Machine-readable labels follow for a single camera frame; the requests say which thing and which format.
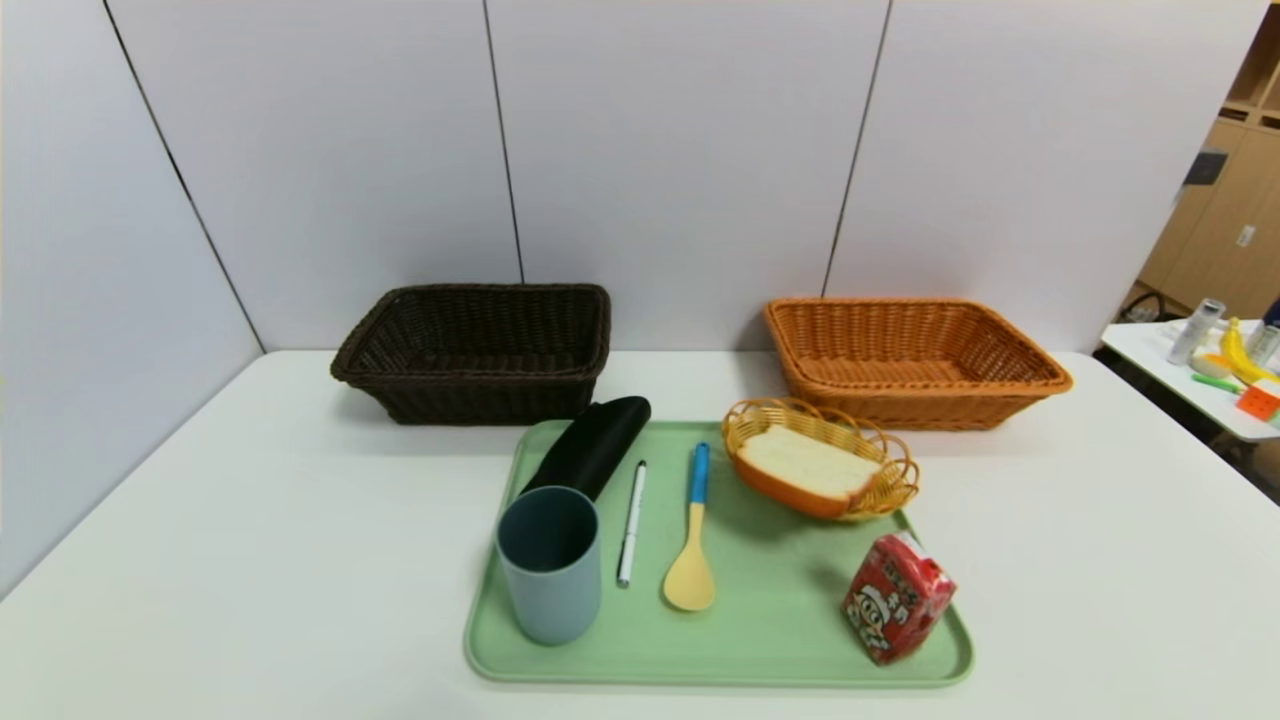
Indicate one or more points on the black soft case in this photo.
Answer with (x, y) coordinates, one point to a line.
(590, 445)

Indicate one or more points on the slice of toast bread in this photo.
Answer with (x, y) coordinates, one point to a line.
(810, 462)

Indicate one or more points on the blue-grey plastic cup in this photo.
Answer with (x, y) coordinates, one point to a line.
(550, 600)

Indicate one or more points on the red milk carton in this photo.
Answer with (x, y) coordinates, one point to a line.
(895, 605)

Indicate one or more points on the dark brown wicker basket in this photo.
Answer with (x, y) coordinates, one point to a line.
(450, 400)

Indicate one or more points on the orange wicker basket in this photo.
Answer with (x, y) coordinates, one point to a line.
(900, 405)

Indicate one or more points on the small yellow oval wicker basket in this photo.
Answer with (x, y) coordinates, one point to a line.
(882, 495)

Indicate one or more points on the white pen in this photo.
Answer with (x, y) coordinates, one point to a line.
(631, 525)

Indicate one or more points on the light green plastic tray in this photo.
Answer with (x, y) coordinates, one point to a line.
(780, 620)

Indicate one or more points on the white side table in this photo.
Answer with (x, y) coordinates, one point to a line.
(1150, 350)

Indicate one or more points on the clear plastic bottle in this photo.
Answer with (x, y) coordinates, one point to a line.
(1195, 335)

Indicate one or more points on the white and yellow round toy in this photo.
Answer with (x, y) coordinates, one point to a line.
(1210, 364)

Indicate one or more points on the green marker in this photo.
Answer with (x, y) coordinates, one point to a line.
(1215, 382)

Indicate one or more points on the wooden cabinet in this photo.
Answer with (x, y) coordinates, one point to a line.
(1220, 230)

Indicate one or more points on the yellow banana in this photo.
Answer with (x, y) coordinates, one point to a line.
(1238, 352)

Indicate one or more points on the orange cube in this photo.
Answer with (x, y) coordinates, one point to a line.
(1258, 402)

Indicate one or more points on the small glass jar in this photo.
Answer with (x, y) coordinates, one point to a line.
(1264, 345)

